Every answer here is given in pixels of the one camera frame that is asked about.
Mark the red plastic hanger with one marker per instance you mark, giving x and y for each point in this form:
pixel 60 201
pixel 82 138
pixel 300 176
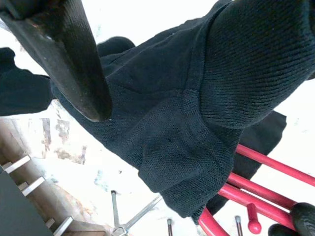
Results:
pixel 270 161

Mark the black TV console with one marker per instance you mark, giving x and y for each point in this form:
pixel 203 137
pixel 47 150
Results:
pixel 14 209

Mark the silver metal clothes rack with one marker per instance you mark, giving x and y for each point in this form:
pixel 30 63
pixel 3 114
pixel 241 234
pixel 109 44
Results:
pixel 114 209

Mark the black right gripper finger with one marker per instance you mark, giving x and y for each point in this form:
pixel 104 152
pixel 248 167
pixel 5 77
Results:
pixel 73 68

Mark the orange marble folding table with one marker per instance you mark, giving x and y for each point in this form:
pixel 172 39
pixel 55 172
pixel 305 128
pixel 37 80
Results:
pixel 169 228

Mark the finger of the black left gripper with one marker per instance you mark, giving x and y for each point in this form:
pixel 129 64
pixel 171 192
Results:
pixel 281 231
pixel 305 218

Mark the black polo shirt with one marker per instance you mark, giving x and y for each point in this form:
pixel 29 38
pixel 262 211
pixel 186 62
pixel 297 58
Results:
pixel 172 110

